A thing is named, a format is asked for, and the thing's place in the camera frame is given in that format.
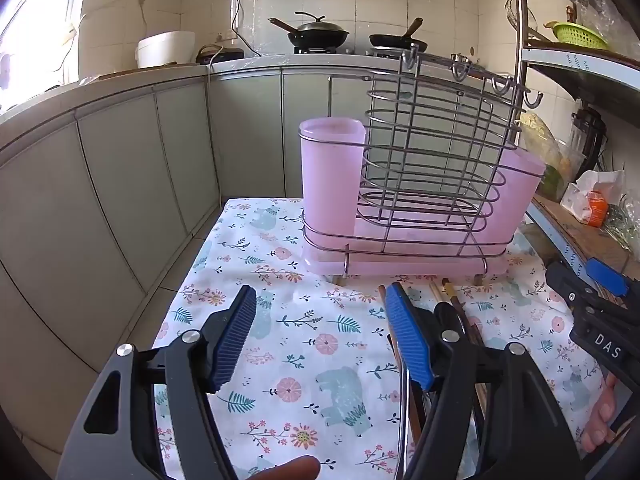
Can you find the window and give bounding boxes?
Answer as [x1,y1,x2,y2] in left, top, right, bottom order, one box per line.
[0,0,87,111]

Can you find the green onions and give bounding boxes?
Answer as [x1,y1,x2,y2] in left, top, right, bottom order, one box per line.
[599,160,640,252]

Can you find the floral tablecloth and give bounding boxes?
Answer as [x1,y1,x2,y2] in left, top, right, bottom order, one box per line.
[150,196,617,480]

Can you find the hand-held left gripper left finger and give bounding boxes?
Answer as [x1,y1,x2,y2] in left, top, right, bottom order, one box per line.
[55,284,258,480]

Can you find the pink plastic cup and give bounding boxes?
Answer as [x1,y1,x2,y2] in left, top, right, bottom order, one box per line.
[477,147,547,253]
[299,116,368,252]

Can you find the metal storage shelf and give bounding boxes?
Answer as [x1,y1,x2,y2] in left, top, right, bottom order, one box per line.
[510,0,640,311]

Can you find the black power cable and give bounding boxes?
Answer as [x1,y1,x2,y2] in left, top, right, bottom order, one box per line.
[234,22,263,57]

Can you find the metal wire utensil rack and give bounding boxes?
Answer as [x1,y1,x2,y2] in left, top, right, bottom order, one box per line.
[298,44,546,288]

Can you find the dark brown chopstick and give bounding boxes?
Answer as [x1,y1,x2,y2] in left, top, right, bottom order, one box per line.
[442,282,485,350]
[407,377,427,443]

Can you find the person's right hand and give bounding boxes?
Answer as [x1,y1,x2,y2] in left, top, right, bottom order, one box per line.
[580,372,623,456]

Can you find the clear plastic bag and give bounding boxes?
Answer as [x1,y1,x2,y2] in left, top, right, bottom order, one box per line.
[571,0,632,47]

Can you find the metal utensil handle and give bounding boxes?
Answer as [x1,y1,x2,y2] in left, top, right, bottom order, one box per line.
[396,352,410,480]

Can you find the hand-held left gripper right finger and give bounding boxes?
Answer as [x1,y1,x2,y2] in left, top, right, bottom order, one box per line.
[384,281,583,480]

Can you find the gas stove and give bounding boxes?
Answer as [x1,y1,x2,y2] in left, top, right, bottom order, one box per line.
[292,45,403,58]

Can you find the black electric cooker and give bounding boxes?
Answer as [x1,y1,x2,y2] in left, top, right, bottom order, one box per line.
[196,45,246,65]

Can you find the person's left hand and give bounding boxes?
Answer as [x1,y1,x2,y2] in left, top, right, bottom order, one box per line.
[244,455,322,480]

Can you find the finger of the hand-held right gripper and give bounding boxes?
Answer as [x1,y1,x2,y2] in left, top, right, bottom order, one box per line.
[545,261,603,318]
[584,258,640,311]

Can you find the black wok with lid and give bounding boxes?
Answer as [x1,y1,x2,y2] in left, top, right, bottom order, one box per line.
[267,11,351,50]

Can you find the black frying pan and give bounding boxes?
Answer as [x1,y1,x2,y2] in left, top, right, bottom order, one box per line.
[369,17,429,52]

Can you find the white plastic bag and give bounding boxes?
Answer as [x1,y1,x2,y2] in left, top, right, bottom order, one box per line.
[560,169,627,229]

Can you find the bag of dried noodles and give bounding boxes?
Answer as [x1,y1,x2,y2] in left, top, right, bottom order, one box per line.
[517,110,585,197]

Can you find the green plastic basket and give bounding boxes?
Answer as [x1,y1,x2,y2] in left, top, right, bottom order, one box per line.
[552,21,612,51]

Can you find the black blender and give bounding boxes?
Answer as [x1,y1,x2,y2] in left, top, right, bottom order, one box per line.
[570,104,609,172]

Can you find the metal strainer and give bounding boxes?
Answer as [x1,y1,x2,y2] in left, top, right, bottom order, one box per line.
[505,0,540,37]

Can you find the pink plastic drip tray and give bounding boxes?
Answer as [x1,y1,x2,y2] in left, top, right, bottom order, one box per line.
[304,205,517,279]

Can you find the lower kitchen cabinets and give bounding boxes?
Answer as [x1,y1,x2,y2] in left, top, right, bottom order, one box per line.
[0,51,506,456]

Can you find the cardboard sheet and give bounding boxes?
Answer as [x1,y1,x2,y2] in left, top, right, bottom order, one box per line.
[531,194,640,283]

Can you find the white rice cooker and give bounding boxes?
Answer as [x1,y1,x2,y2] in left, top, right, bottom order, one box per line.
[136,30,197,70]

